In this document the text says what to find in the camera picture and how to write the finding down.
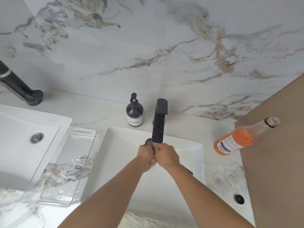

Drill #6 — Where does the person's left hand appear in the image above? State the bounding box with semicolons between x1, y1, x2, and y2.
137;144;158;174

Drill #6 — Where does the person's right hand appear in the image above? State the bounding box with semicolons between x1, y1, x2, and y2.
152;143;181;169

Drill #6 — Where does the person's right forearm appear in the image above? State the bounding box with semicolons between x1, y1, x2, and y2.
165;161;256;228

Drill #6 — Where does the person's left forearm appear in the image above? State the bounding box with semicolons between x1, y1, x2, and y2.
58;156;144;228

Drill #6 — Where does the black square basin faucet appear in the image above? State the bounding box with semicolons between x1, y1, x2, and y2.
152;98;169;143

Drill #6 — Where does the white rectangular sink basin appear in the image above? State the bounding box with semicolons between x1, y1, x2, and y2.
80;126;206;228
0;104;73;191

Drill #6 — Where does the dark pump soap bottle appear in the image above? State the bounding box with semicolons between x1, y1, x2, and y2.
126;93;144;127

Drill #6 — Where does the glass bottle with orange liquid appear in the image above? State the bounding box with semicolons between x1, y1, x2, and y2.
213;117;281;156

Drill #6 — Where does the clear plastic tray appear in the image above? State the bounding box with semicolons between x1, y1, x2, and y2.
21;126;100;208

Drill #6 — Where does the brown cabinet panel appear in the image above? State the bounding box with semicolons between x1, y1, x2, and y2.
234;73;304;228

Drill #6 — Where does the black round basin faucet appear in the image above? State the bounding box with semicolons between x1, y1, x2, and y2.
0;60;44;107

